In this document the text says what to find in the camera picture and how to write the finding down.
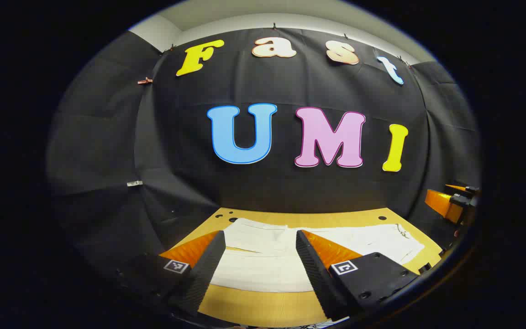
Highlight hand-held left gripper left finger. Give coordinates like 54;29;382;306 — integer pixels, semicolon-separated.
115;230;227;317

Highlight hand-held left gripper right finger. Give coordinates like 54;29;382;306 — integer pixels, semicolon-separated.
295;230;420;322

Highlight white jeans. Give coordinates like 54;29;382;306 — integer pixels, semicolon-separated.
209;218;426;293

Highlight black backdrop cloth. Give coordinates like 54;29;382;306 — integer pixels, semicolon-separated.
46;27;482;284

